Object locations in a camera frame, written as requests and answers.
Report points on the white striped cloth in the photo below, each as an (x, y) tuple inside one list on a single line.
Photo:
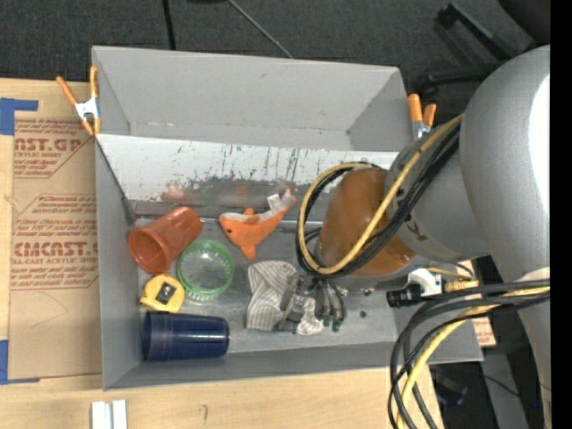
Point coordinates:
[(267, 293)]

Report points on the orange toy dolphin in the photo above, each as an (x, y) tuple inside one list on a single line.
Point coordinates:
[(250, 231)]

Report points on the green clear round container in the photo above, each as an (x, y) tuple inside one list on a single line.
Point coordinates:
[(205, 271)]

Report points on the dark blue plastic cup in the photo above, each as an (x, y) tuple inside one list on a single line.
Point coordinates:
[(185, 337)]

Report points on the yellow tape measure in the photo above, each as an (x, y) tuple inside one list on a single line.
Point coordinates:
[(162, 294)]

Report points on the orange plastic cup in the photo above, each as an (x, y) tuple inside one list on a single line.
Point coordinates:
[(166, 238)]

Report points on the grey metal bin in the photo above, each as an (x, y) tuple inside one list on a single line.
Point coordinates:
[(250, 101)]

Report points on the brown cardboard board red print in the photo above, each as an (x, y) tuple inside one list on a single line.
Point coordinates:
[(53, 284)]

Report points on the black cylinder on white bracket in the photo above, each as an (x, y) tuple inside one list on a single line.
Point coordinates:
[(404, 296)]

